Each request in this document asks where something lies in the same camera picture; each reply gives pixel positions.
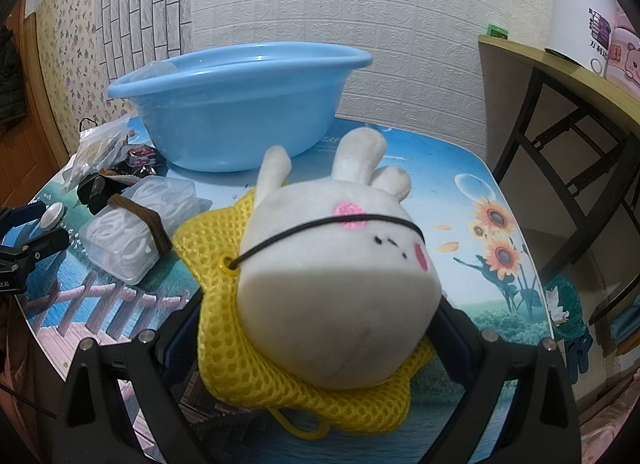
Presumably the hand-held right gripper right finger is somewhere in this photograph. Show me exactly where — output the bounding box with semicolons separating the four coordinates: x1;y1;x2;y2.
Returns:
427;300;581;464

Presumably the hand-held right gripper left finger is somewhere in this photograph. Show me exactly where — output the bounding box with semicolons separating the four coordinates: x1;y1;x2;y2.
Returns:
59;294;221;464

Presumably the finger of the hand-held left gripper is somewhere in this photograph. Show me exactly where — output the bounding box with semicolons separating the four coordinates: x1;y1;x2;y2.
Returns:
0;203;48;234
0;228;69;270

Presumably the white plastic hook holder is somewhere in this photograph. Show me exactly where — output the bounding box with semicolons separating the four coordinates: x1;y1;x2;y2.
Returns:
41;203;66;231

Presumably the white rabbit plush yellow mesh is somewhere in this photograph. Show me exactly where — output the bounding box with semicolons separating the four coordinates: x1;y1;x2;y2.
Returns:
172;127;443;440

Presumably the light blue plastic basin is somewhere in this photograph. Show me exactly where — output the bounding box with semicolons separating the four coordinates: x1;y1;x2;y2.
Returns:
106;42;373;172

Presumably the blue scenery printed desktop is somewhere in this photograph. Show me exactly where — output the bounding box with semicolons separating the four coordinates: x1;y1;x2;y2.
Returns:
15;114;551;464

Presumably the black box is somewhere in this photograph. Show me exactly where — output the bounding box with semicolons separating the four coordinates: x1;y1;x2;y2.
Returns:
77;164;151;215

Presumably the clear box of floss picks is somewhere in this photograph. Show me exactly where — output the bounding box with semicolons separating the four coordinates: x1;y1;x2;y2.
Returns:
80;177;213;285

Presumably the clear bag of cotton swabs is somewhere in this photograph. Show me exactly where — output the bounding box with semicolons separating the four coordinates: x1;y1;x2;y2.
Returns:
62;117;132;192

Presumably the brown elastic band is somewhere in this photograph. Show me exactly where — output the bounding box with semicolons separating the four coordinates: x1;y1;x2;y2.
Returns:
107;194;173;259

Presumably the green tissue pack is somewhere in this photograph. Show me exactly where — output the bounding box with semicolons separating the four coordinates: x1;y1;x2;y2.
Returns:
544;278;586;345

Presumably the dark patterned snack packet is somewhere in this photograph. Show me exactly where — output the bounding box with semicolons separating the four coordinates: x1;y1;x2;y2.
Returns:
126;144;163;167

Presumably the dark hanging clothing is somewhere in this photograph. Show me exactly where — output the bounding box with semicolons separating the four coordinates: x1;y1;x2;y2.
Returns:
0;24;26;125

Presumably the teal cloth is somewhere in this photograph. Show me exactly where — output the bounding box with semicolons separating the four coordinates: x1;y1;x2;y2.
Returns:
607;309;640;345

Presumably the wooden side table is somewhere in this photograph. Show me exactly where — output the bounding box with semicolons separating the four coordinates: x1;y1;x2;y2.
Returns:
477;34;640;330

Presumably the pink cartoon box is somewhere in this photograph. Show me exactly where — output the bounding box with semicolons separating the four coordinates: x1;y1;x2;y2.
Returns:
602;12;640;90

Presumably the white electric kettle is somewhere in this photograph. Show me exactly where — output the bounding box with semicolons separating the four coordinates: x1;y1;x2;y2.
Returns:
544;0;621;70

